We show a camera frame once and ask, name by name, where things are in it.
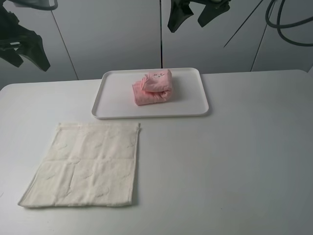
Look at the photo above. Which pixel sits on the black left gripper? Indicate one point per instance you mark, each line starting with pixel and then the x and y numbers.
pixel 29 44

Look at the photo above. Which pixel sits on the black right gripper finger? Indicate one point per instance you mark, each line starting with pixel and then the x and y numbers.
pixel 212 9
pixel 180 11

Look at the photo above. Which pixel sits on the pink towel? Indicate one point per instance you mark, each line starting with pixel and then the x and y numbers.
pixel 154 87

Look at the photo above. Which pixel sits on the cream white towel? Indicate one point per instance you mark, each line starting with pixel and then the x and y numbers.
pixel 89 164

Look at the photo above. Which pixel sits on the white rectangular plastic tray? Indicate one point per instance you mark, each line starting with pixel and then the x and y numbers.
pixel 115 97

